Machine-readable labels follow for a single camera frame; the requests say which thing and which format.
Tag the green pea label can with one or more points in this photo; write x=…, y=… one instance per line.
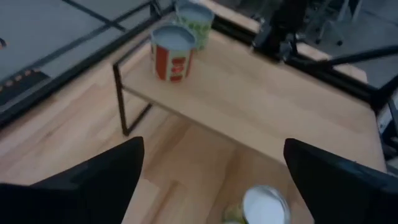
x=199, y=21

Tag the black hazard-striped floor mat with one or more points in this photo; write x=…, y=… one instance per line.
x=18, y=93

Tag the red tomato label can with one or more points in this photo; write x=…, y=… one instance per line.
x=172, y=56

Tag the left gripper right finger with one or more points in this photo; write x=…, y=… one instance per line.
x=342, y=193

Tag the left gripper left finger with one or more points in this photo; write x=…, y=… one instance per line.
x=102, y=186

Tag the yellow-green label can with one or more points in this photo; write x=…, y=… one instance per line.
x=264, y=207

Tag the wooden shelf black metal legs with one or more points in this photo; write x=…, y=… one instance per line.
x=248, y=93

